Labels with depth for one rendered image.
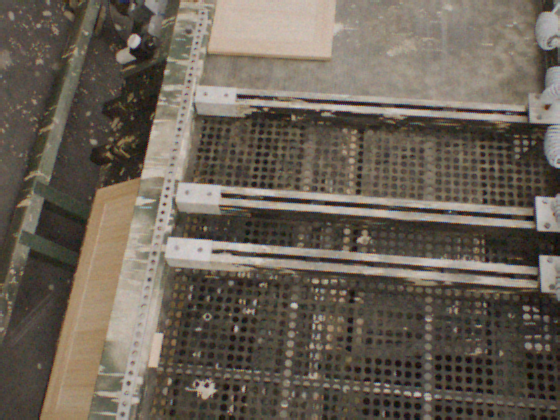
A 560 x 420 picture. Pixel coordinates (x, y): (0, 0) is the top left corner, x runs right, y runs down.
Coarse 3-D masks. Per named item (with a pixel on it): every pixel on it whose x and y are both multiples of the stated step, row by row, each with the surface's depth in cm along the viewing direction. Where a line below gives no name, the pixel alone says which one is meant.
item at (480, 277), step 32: (192, 256) 175; (224, 256) 174; (256, 256) 178; (288, 256) 175; (320, 256) 173; (352, 256) 172; (384, 256) 172; (544, 256) 166; (448, 288) 174; (480, 288) 171; (512, 288) 168; (544, 288) 162
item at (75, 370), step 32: (128, 192) 232; (96, 224) 236; (128, 224) 225; (96, 256) 228; (96, 288) 221; (96, 320) 214; (64, 352) 216; (96, 352) 207; (64, 384) 210; (64, 416) 203
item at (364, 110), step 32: (224, 96) 196; (256, 96) 197; (288, 96) 195; (320, 96) 195; (352, 96) 194; (544, 96) 178; (448, 128) 195; (480, 128) 193; (512, 128) 191; (544, 128) 189
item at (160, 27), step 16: (128, 0) 220; (144, 0) 210; (160, 0) 219; (176, 0) 218; (144, 16) 214; (160, 16) 218; (176, 16) 214; (144, 32) 212; (160, 32) 216; (128, 48) 212; (144, 48) 207; (160, 48) 212; (128, 64) 220; (144, 64) 214
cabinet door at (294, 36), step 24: (240, 0) 220; (264, 0) 219; (288, 0) 219; (312, 0) 218; (216, 24) 216; (240, 24) 215; (264, 24) 215; (288, 24) 214; (312, 24) 214; (216, 48) 211; (240, 48) 211; (264, 48) 210; (288, 48) 210; (312, 48) 209
